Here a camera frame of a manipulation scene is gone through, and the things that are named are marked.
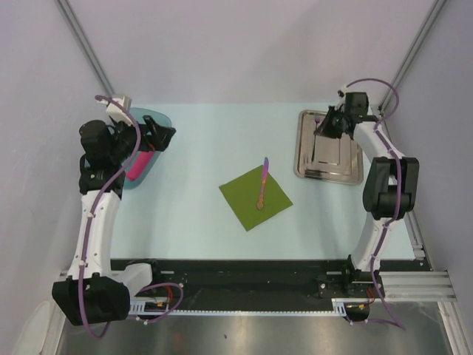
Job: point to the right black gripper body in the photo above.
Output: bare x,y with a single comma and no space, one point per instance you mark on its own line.
336,129

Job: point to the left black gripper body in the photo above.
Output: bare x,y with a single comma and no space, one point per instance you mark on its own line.
125,142

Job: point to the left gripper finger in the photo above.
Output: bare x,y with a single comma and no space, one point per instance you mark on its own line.
161,137
151,126

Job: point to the green paper napkin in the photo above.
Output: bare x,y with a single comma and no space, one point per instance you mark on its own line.
242,195

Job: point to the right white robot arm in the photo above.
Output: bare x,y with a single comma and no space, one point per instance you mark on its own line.
390,188

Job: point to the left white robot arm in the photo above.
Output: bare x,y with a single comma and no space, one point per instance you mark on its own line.
90,292

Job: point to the teal plastic bin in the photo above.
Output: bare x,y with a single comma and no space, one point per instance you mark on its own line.
96,166

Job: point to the steel metal tray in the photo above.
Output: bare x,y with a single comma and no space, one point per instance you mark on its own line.
320,158

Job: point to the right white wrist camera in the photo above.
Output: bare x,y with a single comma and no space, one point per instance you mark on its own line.
342,92

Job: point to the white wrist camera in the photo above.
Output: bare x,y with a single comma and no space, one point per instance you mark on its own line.
116,110
342,92

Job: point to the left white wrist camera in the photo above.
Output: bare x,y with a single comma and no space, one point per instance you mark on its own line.
116,110

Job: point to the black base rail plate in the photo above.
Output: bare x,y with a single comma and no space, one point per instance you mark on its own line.
260,285

